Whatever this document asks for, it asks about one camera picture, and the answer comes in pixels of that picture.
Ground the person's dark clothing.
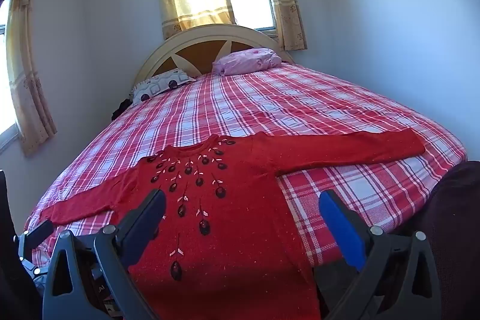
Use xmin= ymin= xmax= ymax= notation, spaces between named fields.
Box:
xmin=412 ymin=160 xmax=480 ymax=320

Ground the dark cloth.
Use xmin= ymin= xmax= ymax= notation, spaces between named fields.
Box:
xmin=111 ymin=98 xmax=134 ymax=121

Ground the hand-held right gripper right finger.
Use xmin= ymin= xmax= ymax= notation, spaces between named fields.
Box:
xmin=318 ymin=190 xmax=442 ymax=320

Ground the yellow side curtain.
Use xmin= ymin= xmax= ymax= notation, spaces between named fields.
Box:
xmin=7 ymin=0 xmax=58 ymax=157

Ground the pink pillow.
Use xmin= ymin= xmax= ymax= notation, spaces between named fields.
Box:
xmin=212 ymin=47 xmax=283 ymax=76

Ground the grey patterned pillow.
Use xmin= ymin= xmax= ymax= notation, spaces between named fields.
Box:
xmin=129 ymin=68 xmax=197 ymax=107

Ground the cream wooden headboard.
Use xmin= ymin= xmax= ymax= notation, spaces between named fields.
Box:
xmin=133 ymin=24 xmax=297 ymax=92

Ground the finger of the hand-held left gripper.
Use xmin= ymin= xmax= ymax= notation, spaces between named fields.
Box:
xmin=14 ymin=220 xmax=55 ymax=261
xmin=20 ymin=257 xmax=48 ymax=282

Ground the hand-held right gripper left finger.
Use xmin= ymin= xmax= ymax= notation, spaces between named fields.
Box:
xmin=42 ymin=189 xmax=167 ymax=320

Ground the red knitted sweater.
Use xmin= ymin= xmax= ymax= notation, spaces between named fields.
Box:
xmin=39 ymin=130 xmax=426 ymax=320

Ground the red plaid bed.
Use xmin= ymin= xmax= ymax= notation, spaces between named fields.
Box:
xmin=24 ymin=61 xmax=467 ymax=268

